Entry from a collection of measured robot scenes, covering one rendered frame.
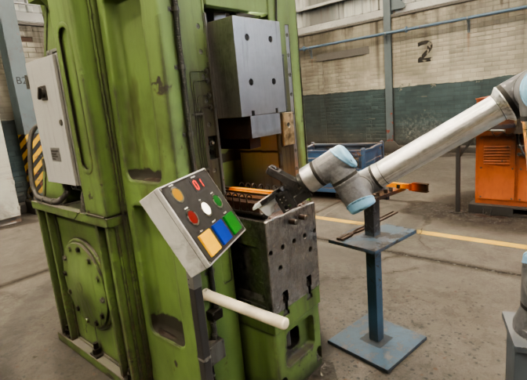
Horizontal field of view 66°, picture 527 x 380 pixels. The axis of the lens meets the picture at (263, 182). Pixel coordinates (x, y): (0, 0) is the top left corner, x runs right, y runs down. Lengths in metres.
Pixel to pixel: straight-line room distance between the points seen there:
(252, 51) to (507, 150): 3.59
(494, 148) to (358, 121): 5.52
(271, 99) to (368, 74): 8.09
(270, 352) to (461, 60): 7.85
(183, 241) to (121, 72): 0.98
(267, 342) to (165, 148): 1.01
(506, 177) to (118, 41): 4.08
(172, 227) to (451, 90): 8.32
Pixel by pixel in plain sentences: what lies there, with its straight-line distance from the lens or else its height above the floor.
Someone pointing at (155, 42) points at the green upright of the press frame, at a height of 1.68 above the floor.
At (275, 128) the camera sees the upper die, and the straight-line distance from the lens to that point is 1.85.
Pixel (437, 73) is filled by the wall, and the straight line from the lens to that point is 9.28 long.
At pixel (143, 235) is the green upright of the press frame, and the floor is 0.84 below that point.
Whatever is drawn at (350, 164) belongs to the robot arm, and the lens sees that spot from 1.27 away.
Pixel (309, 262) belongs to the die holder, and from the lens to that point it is 2.05.
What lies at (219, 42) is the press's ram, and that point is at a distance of 1.77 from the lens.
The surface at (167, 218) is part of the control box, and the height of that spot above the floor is 1.11.
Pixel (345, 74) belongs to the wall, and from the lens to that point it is 10.16.
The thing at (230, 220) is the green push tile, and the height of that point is 1.02.
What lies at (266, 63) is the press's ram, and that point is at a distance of 1.83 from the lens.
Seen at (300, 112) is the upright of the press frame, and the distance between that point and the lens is 2.26.
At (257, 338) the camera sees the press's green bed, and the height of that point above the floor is 0.31.
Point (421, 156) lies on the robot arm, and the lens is 1.37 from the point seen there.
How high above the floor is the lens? 1.42
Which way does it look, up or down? 11 degrees down
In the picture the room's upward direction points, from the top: 5 degrees counter-clockwise
